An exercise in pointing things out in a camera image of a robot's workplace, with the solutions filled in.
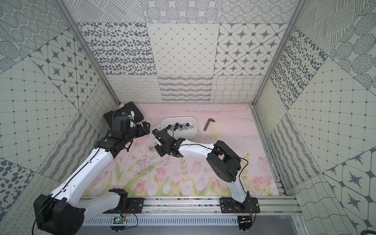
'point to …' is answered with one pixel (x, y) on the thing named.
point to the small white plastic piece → (158, 127)
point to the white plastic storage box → (183, 133)
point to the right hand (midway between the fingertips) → (161, 146)
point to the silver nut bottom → (173, 125)
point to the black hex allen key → (207, 123)
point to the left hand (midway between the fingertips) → (141, 123)
